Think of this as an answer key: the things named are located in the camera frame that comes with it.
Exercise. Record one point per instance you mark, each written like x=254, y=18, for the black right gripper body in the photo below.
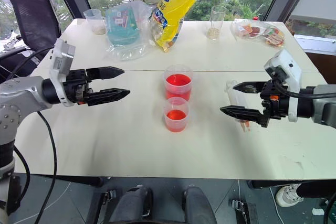
x=274, y=106

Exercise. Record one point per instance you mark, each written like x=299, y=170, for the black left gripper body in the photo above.
x=76, y=85

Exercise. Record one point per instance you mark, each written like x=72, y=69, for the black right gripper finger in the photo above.
x=241, y=113
x=249, y=87

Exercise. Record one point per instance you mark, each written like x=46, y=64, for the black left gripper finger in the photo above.
x=107, y=96
x=105, y=72

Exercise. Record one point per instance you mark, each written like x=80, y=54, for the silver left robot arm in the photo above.
x=18, y=95

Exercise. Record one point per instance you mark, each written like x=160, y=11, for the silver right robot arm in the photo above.
x=324, y=108

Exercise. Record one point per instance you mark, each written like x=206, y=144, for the clear measuring cup with grains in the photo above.
x=95, y=22

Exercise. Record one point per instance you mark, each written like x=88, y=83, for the small cup red liquid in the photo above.
x=176, y=117

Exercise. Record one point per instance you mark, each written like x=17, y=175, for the large cup red liquid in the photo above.
x=178, y=83

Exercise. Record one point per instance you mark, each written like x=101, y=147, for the plastic bag with teal box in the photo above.
x=123, y=28

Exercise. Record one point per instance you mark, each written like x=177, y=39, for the clear bag of toy food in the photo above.
x=258, y=32

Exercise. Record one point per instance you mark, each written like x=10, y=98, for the tall clear glass with grains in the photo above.
x=216, y=24

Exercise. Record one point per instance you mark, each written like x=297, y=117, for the black mesh office chair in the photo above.
x=29, y=16

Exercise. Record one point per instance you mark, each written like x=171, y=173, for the white sneaker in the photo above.
x=287, y=195

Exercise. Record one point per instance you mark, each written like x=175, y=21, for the yellow snack bag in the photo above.
x=173, y=11

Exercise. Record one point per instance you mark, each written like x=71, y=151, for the dark trouser leg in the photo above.
x=317, y=190

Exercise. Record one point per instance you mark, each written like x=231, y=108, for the dark rounded padded shape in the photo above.
x=198, y=205
x=131, y=205

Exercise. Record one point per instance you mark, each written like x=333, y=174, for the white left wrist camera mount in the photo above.
x=61, y=58

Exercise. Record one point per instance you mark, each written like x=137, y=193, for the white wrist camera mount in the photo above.
x=290, y=68
x=61, y=58

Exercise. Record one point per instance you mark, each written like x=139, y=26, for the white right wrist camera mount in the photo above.
x=290, y=68

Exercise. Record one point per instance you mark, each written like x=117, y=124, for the black table frame bar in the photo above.
x=273, y=183

